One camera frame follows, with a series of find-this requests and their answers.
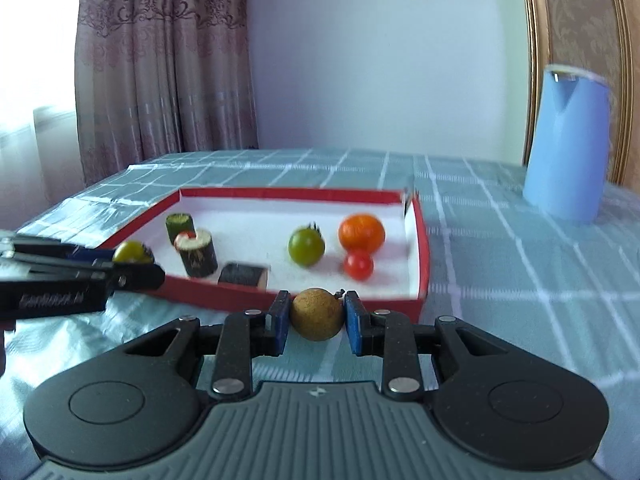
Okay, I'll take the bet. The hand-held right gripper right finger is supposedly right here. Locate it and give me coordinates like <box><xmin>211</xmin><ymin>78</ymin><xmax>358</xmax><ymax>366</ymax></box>
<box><xmin>343</xmin><ymin>290</ymin><xmax>518</xmax><ymax>397</ymax></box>

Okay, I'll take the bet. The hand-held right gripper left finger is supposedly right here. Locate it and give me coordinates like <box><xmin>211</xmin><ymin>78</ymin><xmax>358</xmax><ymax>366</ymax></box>
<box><xmin>121</xmin><ymin>289</ymin><xmax>292</xmax><ymax>397</ymax></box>

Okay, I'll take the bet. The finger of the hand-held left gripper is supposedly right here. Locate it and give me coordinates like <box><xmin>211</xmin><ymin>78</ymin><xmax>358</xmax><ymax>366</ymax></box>
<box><xmin>12</xmin><ymin>241</ymin><xmax>115</xmax><ymax>263</ymax></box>
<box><xmin>27</xmin><ymin>261</ymin><xmax>166</xmax><ymax>293</ymax></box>

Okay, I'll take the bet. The green tomato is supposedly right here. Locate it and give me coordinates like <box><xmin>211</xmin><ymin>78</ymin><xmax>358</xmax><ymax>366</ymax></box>
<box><xmin>288</xmin><ymin>223</ymin><xmax>326</xmax><ymax>267</ymax></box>
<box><xmin>112</xmin><ymin>241</ymin><xmax>155</xmax><ymax>266</ymax></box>

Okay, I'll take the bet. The green cucumber piece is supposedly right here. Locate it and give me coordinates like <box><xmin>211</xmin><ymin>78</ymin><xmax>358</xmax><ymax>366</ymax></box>
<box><xmin>166</xmin><ymin>213</ymin><xmax>195</xmax><ymax>247</ymax></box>

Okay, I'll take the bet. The red cardboard box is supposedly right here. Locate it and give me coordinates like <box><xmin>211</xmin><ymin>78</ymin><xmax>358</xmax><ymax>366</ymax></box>
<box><xmin>97</xmin><ymin>187</ymin><xmax>431</xmax><ymax>323</ymax></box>

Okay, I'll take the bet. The orange tangerine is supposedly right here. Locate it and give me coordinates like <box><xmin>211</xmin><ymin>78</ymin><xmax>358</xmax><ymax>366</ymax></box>
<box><xmin>338</xmin><ymin>214</ymin><xmax>386</xmax><ymax>253</ymax></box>

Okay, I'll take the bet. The pink patterned curtain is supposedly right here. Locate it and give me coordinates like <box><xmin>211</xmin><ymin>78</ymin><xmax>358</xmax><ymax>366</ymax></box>
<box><xmin>75</xmin><ymin>0</ymin><xmax>260</xmax><ymax>186</ymax></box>

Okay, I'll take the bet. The light blue kettle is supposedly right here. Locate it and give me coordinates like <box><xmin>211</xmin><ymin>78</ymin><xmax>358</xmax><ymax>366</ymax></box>
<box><xmin>522</xmin><ymin>63</ymin><xmax>612</xmax><ymax>225</ymax></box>

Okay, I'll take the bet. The gold framed wall panel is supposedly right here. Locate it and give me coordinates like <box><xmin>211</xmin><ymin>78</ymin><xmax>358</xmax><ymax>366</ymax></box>
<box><xmin>517</xmin><ymin>0</ymin><xmax>633</xmax><ymax>186</ymax></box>

